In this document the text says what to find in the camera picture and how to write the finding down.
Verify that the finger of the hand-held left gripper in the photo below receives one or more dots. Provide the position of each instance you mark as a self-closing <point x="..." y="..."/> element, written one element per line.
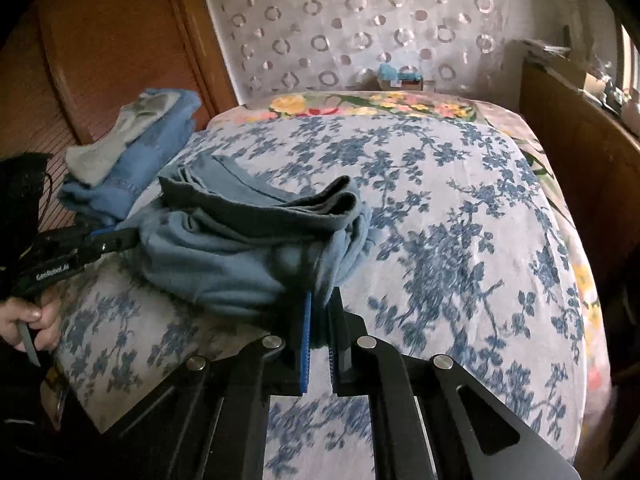
<point x="112" y="245"/>
<point x="75" y="233"/>

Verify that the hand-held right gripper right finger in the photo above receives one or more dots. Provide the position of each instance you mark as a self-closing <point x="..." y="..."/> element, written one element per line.
<point x="334" y="360"/>

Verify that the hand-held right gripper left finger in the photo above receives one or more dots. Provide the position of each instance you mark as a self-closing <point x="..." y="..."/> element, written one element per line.
<point x="305" y="350"/>

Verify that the blue-grey pants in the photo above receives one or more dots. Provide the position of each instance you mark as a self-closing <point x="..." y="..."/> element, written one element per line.
<point x="225" y="260"/>

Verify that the person's left hand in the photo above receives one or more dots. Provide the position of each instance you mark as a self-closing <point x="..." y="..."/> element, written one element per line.
<point x="47" y="320"/>

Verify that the folded grey garment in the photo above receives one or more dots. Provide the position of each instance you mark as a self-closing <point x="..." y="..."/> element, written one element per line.
<point x="105" y="155"/>

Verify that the folded blue garment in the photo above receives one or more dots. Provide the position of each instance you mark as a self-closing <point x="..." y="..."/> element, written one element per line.
<point x="150" y="150"/>

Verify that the blue floral bed sheet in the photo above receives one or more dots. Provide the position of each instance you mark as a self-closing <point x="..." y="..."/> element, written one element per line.
<point x="450" y="260"/>

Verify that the wooden wardrobe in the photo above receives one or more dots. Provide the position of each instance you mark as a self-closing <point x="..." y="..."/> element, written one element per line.
<point x="100" y="35"/>

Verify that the small brown box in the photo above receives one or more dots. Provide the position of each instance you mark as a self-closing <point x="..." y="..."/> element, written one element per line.
<point x="400" y="86"/>

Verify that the small blue cloth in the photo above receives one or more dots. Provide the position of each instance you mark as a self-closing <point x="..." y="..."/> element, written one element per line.
<point x="397" y="72"/>

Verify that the wooden sideboard cabinet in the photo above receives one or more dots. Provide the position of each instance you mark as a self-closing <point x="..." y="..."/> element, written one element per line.
<point x="590" y="160"/>

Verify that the cardboard box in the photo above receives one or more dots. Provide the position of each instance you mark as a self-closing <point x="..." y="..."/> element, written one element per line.
<point x="570" y="72"/>

